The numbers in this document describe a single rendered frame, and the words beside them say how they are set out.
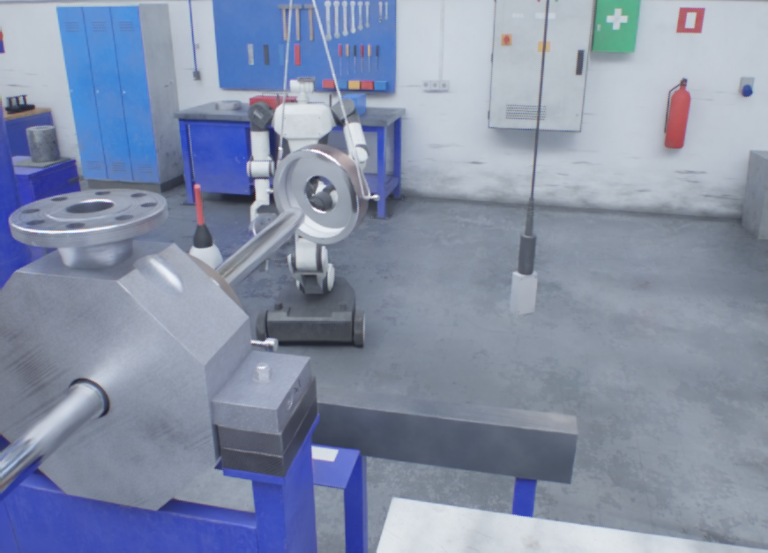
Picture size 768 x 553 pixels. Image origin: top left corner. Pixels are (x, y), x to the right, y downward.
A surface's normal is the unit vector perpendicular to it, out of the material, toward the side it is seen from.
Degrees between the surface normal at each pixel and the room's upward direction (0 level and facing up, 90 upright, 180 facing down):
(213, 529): 90
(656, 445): 0
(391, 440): 90
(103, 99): 90
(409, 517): 0
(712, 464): 0
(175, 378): 90
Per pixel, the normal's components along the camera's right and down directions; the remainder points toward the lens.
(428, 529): 0.00, -0.93
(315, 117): 0.05, 0.30
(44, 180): 0.97, 0.09
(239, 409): -0.22, 0.36
